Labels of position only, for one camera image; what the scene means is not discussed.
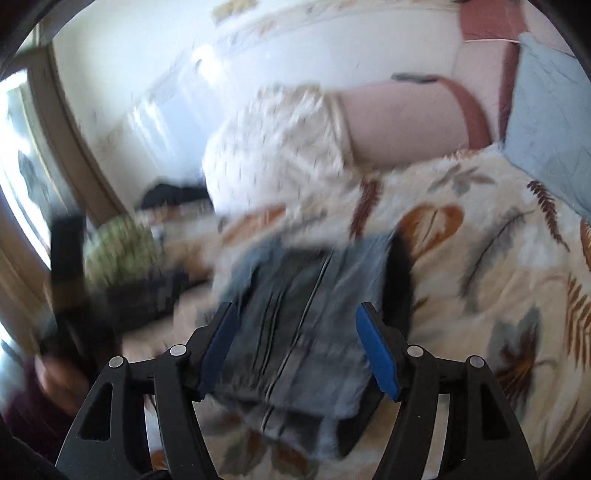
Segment person's left forearm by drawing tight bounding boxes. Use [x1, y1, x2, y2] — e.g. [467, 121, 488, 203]
[0, 369, 65, 462]

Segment green patterned cloth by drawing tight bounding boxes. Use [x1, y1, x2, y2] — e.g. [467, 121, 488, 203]
[85, 215, 160, 291]

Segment light blue denim pants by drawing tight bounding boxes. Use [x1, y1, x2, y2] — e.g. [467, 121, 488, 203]
[203, 231, 414, 460]

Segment white patterned pillow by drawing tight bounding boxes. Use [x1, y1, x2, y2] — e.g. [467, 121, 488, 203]
[203, 83, 356, 217]

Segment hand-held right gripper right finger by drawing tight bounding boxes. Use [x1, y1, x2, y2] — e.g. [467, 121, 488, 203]
[355, 302, 539, 480]

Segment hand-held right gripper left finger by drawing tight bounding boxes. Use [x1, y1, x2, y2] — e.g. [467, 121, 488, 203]
[55, 302, 241, 480]

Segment window with brown frame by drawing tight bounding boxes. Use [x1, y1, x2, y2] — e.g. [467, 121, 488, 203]
[0, 46, 121, 296]

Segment pink and brown headboard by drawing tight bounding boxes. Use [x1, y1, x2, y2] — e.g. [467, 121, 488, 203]
[342, 0, 532, 169]

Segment person's left hand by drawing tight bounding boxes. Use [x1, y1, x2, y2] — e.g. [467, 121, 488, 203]
[34, 353, 93, 416]

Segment leaf print blanket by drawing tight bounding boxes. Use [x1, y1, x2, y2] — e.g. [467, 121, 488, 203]
[143, 148, 591, 480]

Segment dark cloth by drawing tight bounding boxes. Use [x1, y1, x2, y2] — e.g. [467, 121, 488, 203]
[141, 182, 213, 210]
[106, 270, 190, 326]

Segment light blue quilted cushion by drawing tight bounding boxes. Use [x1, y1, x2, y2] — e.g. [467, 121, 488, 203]
[501, 32, 591, 217]

